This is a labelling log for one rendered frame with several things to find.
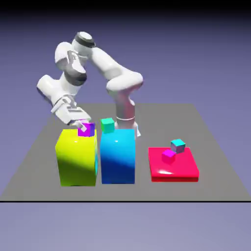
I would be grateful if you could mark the large yellow box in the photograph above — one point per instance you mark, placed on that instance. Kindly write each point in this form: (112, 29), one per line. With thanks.
(76, 158)

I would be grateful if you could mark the small cyan cube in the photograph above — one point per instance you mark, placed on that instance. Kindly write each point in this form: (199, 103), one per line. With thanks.
(178, 145)

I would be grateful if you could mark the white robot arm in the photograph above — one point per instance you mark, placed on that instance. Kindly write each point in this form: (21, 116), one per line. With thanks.
(109, 66)

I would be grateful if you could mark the small green cube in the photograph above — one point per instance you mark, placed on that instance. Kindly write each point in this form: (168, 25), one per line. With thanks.
(107, 124)

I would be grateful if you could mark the large blue box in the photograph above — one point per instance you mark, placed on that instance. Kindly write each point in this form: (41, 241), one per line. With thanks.
(117, 156)

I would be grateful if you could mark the small magenta cube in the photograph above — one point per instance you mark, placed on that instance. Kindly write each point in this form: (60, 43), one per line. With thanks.
(168, 156)

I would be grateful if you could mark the large red box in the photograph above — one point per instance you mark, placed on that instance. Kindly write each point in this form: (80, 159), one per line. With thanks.
(173, 166)

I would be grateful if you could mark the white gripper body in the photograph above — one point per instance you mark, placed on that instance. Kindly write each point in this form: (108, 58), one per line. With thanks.
(67, 112)

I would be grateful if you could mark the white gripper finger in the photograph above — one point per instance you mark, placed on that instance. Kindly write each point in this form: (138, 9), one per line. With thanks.
(82, 126)

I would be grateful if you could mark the small purple cube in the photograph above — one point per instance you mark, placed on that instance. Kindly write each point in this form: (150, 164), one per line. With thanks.
(88, 129)

